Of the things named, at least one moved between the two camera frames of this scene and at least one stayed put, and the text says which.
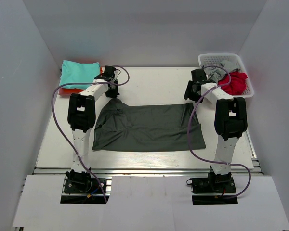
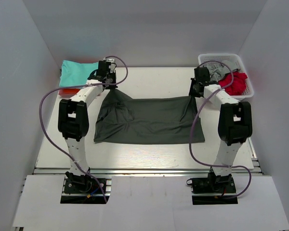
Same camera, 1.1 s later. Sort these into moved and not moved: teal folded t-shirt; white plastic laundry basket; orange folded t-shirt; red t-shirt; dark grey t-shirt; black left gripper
Moved: dark grey t-shirt; black left gripper
Not moved: white plastic laundry basket; orange folded t-shirt; red t-shirt; teal folded t-shirt
